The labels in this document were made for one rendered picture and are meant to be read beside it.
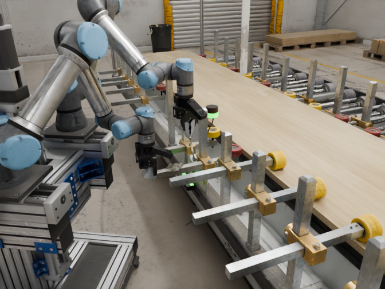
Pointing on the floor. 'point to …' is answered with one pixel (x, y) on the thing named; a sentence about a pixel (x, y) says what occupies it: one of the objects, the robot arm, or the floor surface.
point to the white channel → (244, 36)
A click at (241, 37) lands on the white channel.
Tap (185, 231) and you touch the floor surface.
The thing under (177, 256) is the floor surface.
